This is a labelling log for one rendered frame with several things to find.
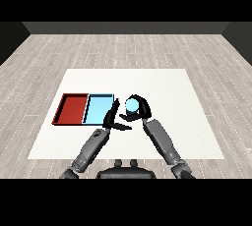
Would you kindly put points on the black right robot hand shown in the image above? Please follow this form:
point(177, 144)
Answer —
point(144, 107)

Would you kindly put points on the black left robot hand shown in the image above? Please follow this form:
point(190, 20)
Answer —
point(110, 118)

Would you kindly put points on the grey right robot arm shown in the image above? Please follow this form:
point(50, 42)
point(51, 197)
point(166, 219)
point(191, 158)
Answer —
point(164, 144)

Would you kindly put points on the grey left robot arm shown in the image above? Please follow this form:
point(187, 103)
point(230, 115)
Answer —
point(87, 154)

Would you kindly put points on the small blue can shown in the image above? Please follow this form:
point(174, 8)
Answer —
point(132, 106)

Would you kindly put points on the light blue shallow open box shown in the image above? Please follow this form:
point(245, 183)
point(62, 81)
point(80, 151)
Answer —
point(97, 108)

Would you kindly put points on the red shallow open box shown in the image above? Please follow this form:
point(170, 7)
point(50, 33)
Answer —
point(70, 109)

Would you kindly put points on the dark grey robot body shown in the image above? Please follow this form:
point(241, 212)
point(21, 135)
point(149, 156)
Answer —
point(126, 172)

